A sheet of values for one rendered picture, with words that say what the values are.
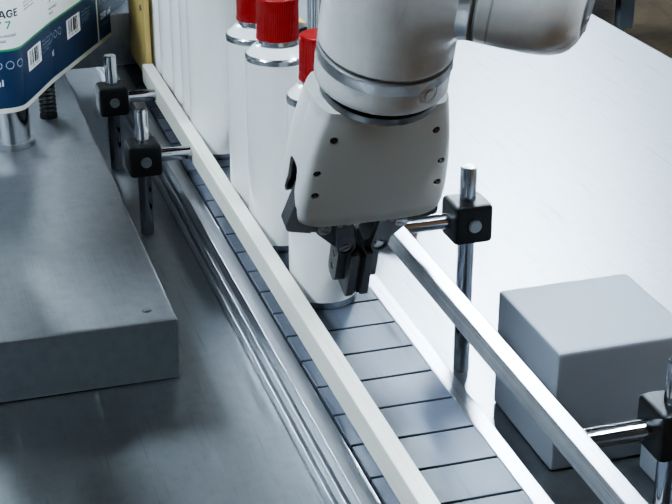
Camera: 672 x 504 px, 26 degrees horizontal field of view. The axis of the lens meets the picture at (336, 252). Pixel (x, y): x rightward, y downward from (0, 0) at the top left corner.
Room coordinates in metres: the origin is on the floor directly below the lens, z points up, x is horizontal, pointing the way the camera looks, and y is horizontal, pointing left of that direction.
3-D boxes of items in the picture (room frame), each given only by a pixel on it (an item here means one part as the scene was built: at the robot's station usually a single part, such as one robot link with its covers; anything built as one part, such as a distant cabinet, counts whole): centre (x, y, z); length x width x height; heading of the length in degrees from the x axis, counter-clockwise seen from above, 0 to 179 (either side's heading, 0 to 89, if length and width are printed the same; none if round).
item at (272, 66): (1.10, 0.05, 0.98); 0.05 x 0.05 x 0.20
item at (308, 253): (1.00, 0.01, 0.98); 0.05 x 0.05 x 0.20
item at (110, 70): (1.40, 0.21, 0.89); 0.06 x 0.03 x 0.12; 107
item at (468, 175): (0.96, -0.07, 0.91); 0.07 x 0.03 x 0.17; 107
